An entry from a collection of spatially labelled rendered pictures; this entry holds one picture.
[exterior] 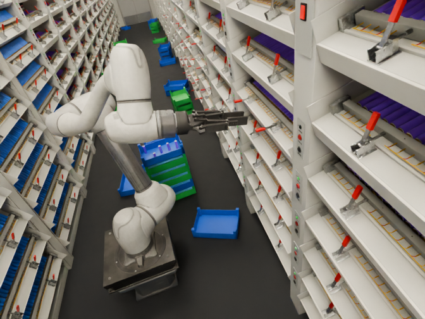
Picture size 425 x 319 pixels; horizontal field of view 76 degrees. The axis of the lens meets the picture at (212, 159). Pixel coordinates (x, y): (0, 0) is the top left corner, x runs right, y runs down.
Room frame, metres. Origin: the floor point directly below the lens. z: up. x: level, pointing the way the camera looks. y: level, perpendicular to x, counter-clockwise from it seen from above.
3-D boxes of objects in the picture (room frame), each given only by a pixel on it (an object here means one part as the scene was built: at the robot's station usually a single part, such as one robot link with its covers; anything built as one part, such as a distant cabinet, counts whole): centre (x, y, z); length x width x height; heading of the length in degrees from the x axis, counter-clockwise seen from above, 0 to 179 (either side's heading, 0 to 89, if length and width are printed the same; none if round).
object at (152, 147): (1.66, 0.35, 0.44); 0.30 x 0.20 x 0.08; 103
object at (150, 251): (0.94, 0.49, 0.31); 0.22 x 0.18 x 0.06; 9
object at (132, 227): (0.97, 0.49, 0.44); 0.18 x 0.16 x 0.22; 138
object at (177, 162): (1.66, 0.35, 0.36); 0.30 x 0.20 x 0.08; 103
